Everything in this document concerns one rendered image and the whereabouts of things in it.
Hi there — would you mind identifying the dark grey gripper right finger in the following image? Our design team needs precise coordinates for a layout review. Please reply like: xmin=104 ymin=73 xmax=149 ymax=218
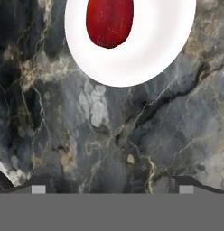
xmin=170 ymin=175 xmax=224 ymax=195

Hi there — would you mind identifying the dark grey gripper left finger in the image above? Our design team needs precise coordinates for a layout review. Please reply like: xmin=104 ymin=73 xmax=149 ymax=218
xmin=0 ymin=175 xmax=56 ymax=195

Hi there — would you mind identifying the white round bowl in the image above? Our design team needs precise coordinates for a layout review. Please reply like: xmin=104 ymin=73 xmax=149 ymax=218
xmin=64 ymin=0 xmax=197 ymax=88

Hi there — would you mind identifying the red mango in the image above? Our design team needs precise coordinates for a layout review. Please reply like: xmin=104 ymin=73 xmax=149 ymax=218
xmin=85 ymin=0 xmax=135 ymax=50

